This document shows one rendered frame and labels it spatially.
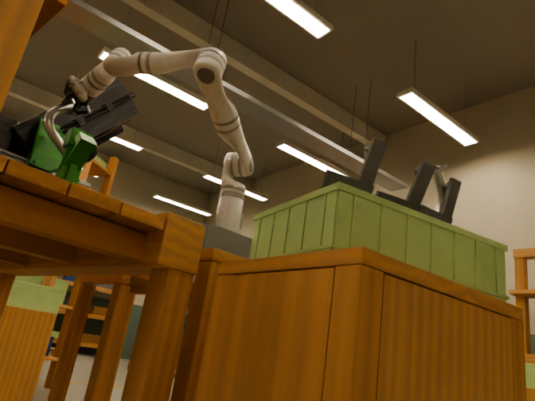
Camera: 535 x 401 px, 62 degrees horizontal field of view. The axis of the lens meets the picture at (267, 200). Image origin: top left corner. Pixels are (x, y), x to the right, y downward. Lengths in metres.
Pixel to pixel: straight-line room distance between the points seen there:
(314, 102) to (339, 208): 6.23
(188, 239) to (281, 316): 0.42
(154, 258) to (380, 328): 0.64
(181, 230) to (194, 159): 9.06
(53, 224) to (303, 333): 0.66
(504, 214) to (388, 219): 5.64
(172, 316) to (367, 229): 0.58
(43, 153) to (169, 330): 0.87
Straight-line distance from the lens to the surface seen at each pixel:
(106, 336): 1.83
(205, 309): 1.37
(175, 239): 1.28
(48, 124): 1.73
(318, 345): 0.92
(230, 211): 1.60
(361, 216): 1.06
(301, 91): 7.10
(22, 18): 1.23
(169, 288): 1.28
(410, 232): 1.16
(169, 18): 6.15
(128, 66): 1.55
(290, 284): 1.02
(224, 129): 1.55
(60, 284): 4.71
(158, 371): 1.28
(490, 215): 6.80
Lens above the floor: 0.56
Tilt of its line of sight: 19 degrees up
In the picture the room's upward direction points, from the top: 9 degrees clockwise
